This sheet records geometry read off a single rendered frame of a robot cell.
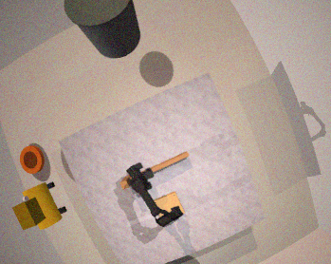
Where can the wooden post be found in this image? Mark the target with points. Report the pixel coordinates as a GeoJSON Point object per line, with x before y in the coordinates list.
{"type": "Point", "coordinates": [125, 182]}

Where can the light wooden plank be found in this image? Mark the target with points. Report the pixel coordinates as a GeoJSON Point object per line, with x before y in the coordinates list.
{"type": "Point", "coordinates": [170, 161]}

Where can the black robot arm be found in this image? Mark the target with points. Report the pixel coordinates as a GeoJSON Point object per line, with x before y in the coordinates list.
{"type": "Point", "coordinates": [138, 183]}

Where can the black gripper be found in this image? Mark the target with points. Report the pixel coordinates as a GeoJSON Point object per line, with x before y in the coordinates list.
{"type": "Point", "coordinates": [139, 166]}

